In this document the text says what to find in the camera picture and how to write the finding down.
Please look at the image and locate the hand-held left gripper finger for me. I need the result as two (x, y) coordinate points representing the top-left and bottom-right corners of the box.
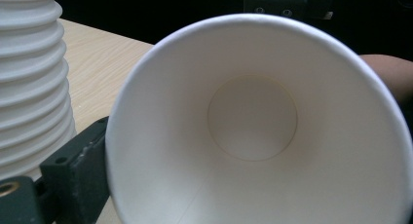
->
(39, 116), (111, 224)

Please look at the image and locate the stack of white paper cups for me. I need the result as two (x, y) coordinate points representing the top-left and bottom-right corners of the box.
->
(0, 0), (78, 181)

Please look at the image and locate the single white paper cup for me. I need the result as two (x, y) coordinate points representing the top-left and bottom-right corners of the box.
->
(104, 13), (413, 224)

